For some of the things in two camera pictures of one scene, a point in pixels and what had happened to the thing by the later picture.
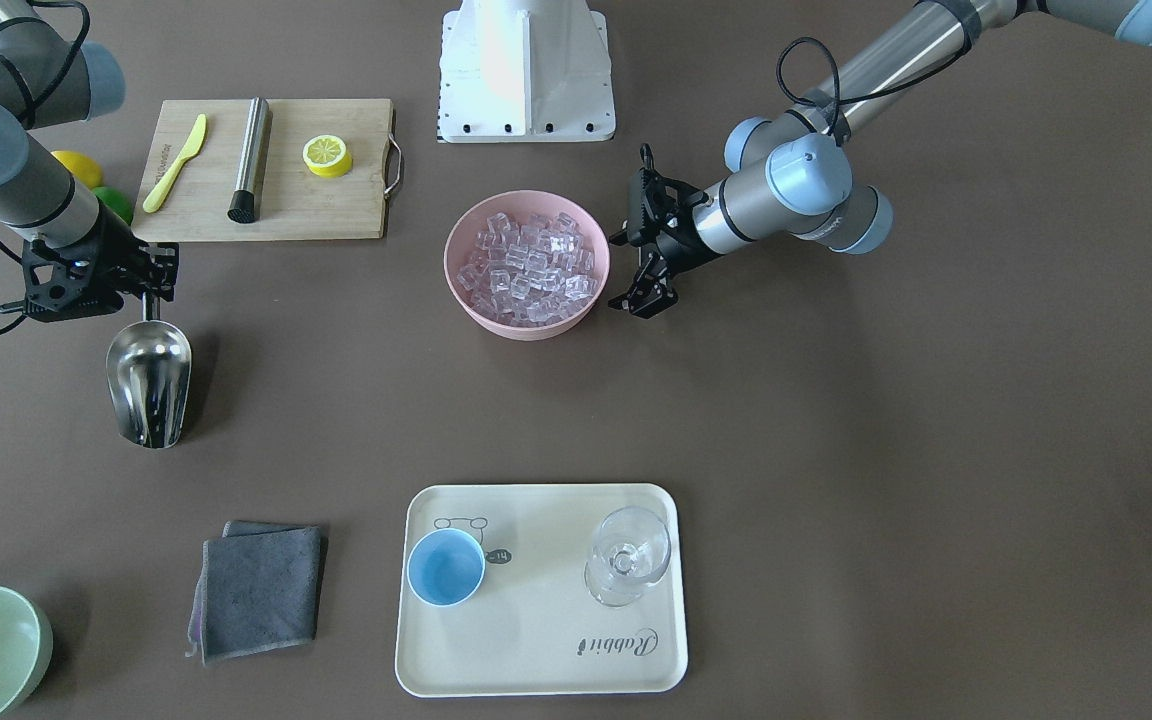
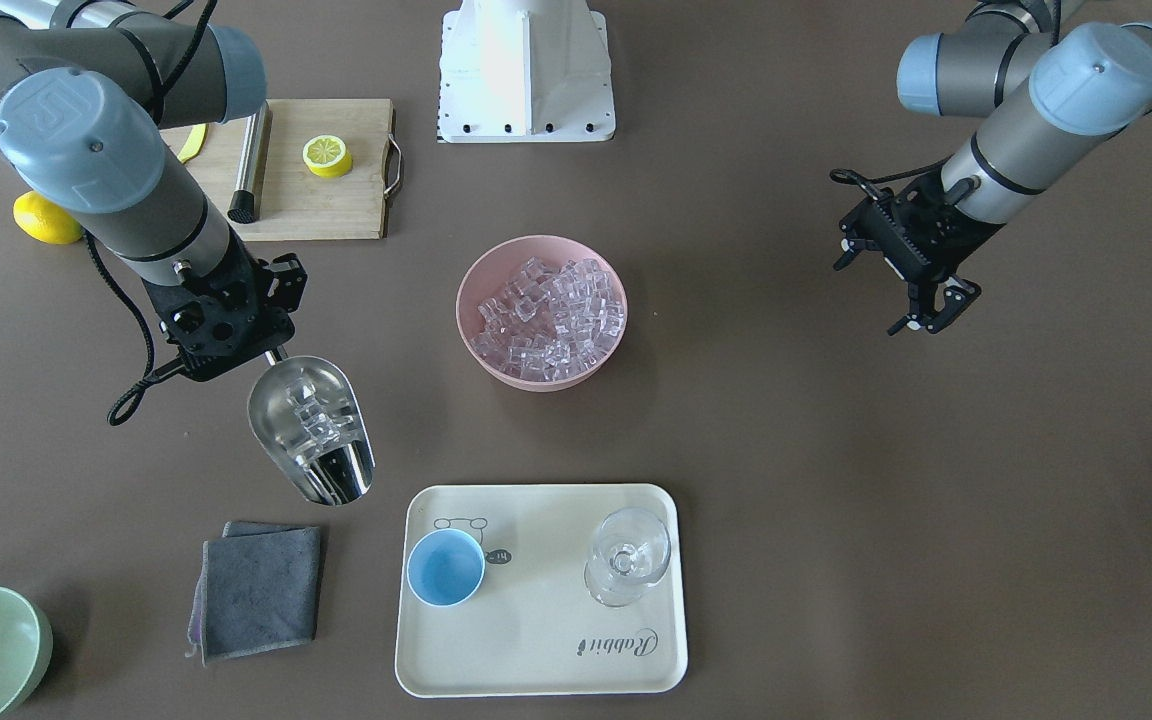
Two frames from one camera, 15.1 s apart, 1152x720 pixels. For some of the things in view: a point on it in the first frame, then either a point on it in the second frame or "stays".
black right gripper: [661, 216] → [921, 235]
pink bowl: [526, 265] → [541, 313]
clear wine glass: [631, 548] stays
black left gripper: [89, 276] → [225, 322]
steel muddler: [243, 205] stays
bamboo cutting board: [298, 204] stays
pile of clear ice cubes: [529, 273] → [548, 325]
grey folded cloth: [259, 590] stays
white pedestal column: [525, 71] stays
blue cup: [445, 567] stays
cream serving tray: [531, 629] stays
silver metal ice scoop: [148, 367] → [309, 421]
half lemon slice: [327, 156] stays
